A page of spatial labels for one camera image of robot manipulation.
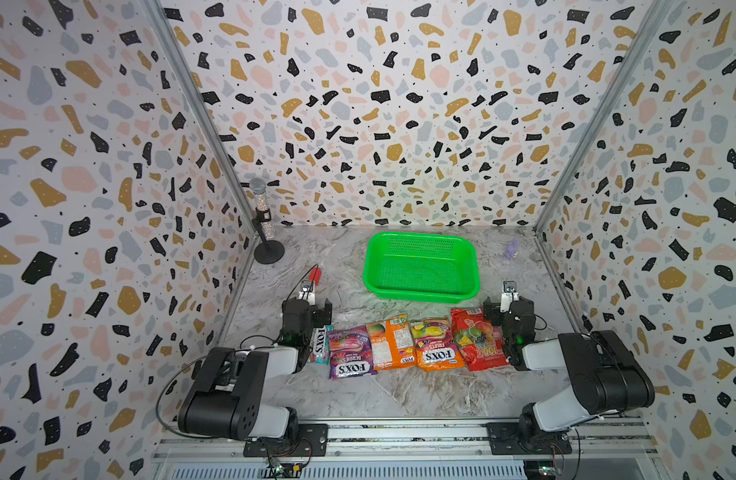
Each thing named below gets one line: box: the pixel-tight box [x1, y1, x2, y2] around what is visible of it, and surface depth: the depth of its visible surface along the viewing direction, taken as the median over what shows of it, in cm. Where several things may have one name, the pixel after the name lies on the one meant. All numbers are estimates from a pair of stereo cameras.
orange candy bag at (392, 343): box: [366, 314, 417, 371], surface depth 91 cm
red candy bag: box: [450, 307, 510, 372], surface depth 89 cm
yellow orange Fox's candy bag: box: [409, 317, 466, 372], surface depth 89 cm
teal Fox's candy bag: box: [308, 325, 333, 365], surface depth 89 cm
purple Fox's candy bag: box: [327, 325, 377, 379], surface depth 87 cm
